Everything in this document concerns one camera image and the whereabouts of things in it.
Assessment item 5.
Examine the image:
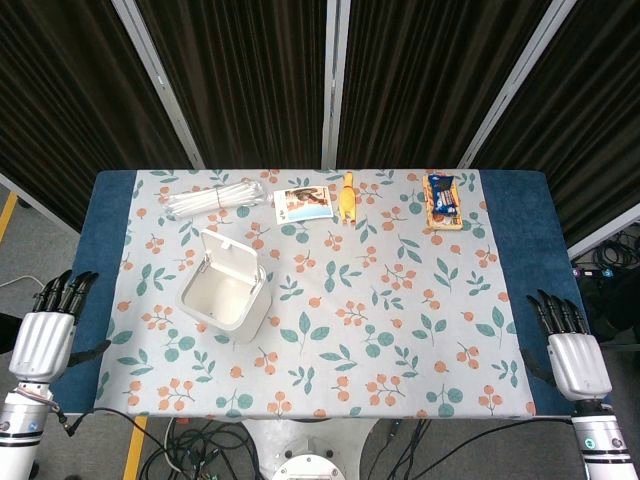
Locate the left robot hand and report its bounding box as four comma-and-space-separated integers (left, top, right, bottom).
8, 270, 112, 385

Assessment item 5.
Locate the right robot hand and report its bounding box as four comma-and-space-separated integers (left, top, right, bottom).
519, 289, 613, 401

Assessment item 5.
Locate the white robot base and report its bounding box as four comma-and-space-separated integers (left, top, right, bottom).
239, 417, 386, 480

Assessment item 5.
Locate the white open-lid box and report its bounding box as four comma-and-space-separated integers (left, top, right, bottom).
176, 227, 274, 345

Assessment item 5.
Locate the blue table cover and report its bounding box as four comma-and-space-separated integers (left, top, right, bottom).
51, 168, 591, 417

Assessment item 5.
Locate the orange biscuit pack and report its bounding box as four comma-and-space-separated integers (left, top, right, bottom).
422, 174, 464, 232

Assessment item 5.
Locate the blue cookie pack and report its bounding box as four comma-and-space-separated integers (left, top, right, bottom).
427, 174, 460, 218

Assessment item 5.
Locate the clear bag of white straws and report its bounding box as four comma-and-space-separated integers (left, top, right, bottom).
158, 179, 274, 219

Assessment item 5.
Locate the floral tablecloth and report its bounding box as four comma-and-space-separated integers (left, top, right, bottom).
93, 168, 537, 419

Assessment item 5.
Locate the yellow rubber chicken toy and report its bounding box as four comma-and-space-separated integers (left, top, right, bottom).
338, 172, 359, 226

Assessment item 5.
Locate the picture card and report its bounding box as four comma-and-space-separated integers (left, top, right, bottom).
273, 186, 336, 225

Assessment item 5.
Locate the black cable bundle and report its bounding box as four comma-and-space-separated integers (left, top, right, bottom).
64, 407, 266, 480

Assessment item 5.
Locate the grey partition post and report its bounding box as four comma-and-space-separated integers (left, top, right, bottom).
320, 0, 349, 170
110, 0, 206, 170
457, 0, 579, 170

